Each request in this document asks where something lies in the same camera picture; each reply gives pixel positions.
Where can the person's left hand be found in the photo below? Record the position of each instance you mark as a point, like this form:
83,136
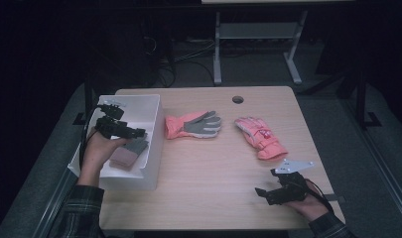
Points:
94,155

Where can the pink printed glove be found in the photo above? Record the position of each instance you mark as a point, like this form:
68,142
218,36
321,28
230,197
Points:
261,139

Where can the person's right hand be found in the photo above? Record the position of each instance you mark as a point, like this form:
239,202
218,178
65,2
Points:
312,206

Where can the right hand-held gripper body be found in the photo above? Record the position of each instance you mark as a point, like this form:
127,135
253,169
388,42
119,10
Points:
293,188

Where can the grey metal stand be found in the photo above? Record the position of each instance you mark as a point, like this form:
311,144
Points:
258,31

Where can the pink glove with grey palm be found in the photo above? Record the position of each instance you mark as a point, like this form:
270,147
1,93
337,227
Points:
192,125

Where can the grey tape strip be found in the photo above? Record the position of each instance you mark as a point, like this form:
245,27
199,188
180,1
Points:
334,198

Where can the black stand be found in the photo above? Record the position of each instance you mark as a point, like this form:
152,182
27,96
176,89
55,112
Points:
362,99

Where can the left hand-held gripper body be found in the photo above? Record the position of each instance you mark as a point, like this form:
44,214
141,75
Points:
110,127

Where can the white box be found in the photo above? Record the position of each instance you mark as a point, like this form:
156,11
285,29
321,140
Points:
142,109

